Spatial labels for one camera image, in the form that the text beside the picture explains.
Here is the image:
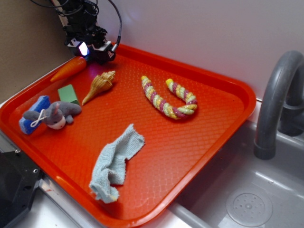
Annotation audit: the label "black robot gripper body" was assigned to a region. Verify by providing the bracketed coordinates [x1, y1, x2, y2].
[63, 23, 116, 64]

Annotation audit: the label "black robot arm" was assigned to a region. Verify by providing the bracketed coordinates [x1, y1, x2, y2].
[51, 0, 118, 64]

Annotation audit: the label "orange toy carrot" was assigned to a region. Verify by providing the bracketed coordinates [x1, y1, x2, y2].
[50, 57, 87, 82]

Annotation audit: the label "tan spiral seashell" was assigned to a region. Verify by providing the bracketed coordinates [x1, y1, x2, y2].
[82, 70, 116, 105]

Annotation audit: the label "green block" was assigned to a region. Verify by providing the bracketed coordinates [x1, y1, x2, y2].
[57, 84, 79, 105]

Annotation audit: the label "grey plush bunny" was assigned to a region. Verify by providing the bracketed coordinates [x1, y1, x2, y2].
[23, 101, 82, 130]

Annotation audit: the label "orange plastic tray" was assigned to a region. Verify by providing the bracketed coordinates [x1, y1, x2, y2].
[0, 45, 256, 228]

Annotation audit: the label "blue sponge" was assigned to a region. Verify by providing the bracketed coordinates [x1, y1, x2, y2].
[19, 95, 51, 135]

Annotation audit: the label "light blue cloth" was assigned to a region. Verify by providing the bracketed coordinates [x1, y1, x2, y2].
[89, 124, 145, 204]

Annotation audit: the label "grey toy faucet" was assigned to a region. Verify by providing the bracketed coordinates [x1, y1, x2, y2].
[254, 50, 304, 160]

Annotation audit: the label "grey sink basin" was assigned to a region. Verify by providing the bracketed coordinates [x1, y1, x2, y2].
[170, 121, 304, 228]

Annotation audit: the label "sink drain cover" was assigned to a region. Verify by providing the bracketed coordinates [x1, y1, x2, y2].
[226, 190, 273, 227]

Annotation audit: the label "black cable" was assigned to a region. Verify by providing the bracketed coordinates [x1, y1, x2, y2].
[108, 0, 123, 54]

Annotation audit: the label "striped rope candy cane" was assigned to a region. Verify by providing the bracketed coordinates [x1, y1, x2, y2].
[141, 75, 198, 121]

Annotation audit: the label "black bracket with screws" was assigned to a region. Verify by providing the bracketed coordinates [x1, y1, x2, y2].
[0, 149, 42, 228]

